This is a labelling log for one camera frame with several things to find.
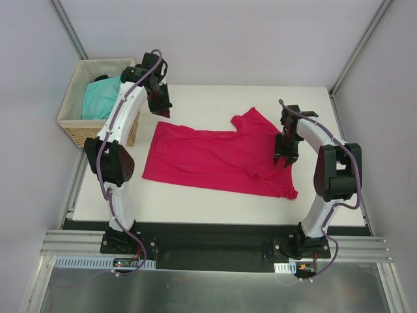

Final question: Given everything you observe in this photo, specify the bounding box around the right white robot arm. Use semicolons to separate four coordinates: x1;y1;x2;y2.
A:
274;100;362;260

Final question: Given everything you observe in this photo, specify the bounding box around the wicker basket with liner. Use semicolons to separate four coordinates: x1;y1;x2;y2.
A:
57;58;136;148

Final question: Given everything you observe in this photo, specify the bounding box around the left aluminium frame post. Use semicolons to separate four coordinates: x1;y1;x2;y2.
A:
48;0;89;60

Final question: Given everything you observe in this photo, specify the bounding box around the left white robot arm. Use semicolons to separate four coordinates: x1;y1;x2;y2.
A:
84;49;172;254

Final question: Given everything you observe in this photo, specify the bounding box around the teal t shirt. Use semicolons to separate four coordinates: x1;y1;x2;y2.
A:
81;76;121;120

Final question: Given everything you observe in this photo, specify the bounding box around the right white cable duct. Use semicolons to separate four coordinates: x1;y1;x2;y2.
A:
274;261;296;275

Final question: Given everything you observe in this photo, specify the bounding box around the left white cable duct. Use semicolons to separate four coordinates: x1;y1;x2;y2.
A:
55;256;156;271

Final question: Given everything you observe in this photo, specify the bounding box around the front aluminium rail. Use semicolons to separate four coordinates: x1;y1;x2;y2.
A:
41;230;394;263

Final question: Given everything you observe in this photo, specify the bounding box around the black garment in basket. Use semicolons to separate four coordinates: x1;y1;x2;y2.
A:
94;74;109;82

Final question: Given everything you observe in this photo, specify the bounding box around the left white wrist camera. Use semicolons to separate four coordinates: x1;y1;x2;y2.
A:
160;61;168;79

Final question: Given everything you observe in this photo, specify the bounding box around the right aluminium frame post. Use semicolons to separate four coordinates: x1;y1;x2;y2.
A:
328;0;395;98

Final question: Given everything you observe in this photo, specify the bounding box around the white cable duct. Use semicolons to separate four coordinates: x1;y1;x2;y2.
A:
55;256;156;271
274;261;296;275

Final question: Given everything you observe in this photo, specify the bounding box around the pink t shirt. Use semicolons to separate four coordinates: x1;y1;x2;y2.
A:
142;108;298;200

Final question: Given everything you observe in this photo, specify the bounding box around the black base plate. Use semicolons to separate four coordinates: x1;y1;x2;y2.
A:
63;220;371;273

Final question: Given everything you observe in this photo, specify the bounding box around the aluminium frame post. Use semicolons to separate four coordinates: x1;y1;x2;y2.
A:
48;0;89;60
328;0;395;98

